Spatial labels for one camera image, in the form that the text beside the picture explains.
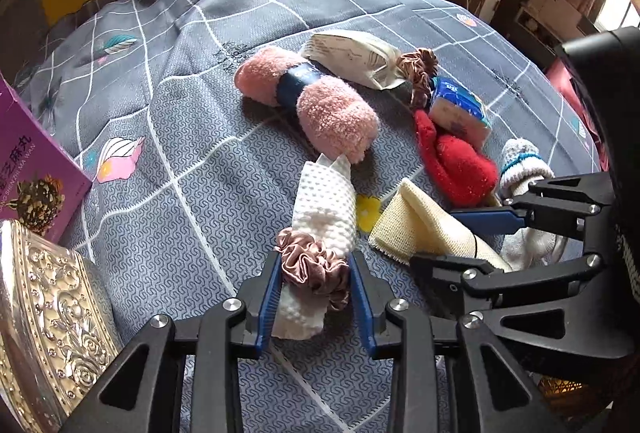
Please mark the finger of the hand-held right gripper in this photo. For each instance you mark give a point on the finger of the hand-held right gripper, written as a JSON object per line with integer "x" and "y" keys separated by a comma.
{"x": 485, "y": 218}
{"x": 500, "y": 280}

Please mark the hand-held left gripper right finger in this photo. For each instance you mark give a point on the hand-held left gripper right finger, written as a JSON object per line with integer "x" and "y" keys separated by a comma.
{"x": 364, "y": 308}

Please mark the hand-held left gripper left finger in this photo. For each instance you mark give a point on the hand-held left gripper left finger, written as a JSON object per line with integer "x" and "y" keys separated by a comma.
{"x": 265, "y": 300}

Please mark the pink satin scrunchie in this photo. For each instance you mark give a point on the pink satin scrunchie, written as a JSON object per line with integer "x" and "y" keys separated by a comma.
{"x": 312, "y": 265}

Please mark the cream cloth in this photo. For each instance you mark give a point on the cream cloth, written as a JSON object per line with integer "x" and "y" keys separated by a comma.
{"x": 425, "y": 223}

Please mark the red fuzzy sock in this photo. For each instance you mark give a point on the red fuzzy sock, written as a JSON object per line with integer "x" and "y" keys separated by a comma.
{"x": 452, "y": 160}

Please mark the white sock with blue stripe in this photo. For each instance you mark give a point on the white sock with blue stripe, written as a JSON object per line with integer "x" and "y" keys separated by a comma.
{"x": 525, "y": 163}

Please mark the white dotted towel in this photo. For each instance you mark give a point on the white dotted towel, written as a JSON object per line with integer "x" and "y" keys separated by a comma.
{"x": 322, "y": 208}

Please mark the brown scrunchie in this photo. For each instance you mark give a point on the brown scrunchie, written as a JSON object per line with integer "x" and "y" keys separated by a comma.
{"x": 419, "y": 68}

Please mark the pink fuzzy socks roll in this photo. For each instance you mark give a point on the pink fuzzy socks roll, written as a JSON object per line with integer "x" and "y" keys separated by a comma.
{"x": 325, "y": 105}

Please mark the white paper packet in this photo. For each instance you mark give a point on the white paper packet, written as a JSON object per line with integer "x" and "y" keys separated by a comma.
{"x": 350, "y": 58}

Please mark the blue tissue pack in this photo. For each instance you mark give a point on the blue tissue pack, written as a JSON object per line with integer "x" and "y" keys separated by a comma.
{"x": 457, "y": 110}

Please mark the wicker basket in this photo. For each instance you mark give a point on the wicker basket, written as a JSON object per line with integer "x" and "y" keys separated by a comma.
{"x": 562, "y": 388}

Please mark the ornate metal tissue box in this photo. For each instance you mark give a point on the ornate metal tissue box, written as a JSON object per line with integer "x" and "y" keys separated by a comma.
{"x": 45, "y": 308}

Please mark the grey checked quilt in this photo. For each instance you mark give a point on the grey checked quilt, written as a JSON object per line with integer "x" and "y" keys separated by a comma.
{"x": 200, "y": 63}

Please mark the purple cardboard box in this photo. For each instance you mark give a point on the purple cardboard box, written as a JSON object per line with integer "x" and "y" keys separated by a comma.
{"x": 30, "y": 163}

